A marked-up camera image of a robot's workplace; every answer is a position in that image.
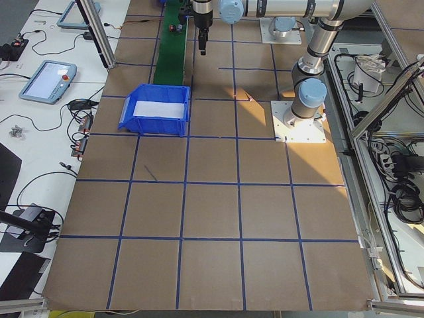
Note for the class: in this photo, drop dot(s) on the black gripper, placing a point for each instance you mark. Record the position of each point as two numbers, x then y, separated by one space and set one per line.
203 18

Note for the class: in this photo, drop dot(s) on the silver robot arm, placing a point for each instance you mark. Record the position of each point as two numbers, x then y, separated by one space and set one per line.
310 91
332 14

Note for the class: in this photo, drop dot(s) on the green conveyor belt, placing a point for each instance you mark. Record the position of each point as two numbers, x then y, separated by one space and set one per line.
170 64

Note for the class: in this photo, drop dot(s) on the blue left bin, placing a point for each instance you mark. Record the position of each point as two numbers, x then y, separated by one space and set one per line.
155 125

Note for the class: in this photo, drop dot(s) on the white foam pad left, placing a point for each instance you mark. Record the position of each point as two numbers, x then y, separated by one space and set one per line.
159 109

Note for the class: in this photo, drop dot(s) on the black power adapter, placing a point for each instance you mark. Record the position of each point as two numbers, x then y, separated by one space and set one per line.
87 36

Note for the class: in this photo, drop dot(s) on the teach pendant far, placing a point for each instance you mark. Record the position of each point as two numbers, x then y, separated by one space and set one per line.
71 18

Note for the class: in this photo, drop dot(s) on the teach pendant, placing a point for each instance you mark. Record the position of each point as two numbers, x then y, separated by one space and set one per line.
49 82
71 18

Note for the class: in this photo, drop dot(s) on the teach pendant near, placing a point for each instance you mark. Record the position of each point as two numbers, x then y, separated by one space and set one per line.
49 82

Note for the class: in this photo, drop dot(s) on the aluminium frame post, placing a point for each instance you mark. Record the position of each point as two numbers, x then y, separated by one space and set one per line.
92 20

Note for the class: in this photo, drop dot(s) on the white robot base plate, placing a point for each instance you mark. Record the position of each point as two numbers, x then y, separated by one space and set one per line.
291 129

